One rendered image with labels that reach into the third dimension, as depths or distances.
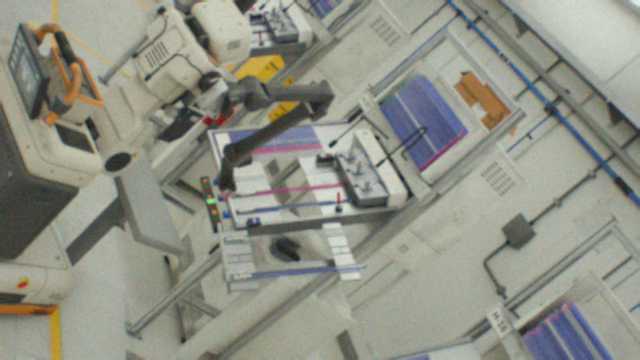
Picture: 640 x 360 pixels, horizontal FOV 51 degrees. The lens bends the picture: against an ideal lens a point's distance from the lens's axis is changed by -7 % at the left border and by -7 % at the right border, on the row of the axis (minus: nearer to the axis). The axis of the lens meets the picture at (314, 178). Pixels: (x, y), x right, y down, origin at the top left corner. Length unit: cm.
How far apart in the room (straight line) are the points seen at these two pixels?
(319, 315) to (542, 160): 197
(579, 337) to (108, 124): 175
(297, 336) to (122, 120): 159
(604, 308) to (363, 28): 238
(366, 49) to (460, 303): 168
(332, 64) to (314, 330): 165
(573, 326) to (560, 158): 236
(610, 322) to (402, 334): 230
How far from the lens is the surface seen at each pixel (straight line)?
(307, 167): 332
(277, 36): 423
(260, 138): 274
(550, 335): 251
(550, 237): 447
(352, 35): 433
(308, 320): 352
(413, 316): 472
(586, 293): 266
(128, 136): 247
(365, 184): 313
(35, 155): 217
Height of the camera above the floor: 180
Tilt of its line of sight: 14 degrees down
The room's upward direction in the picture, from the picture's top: 49 degrees clockwise
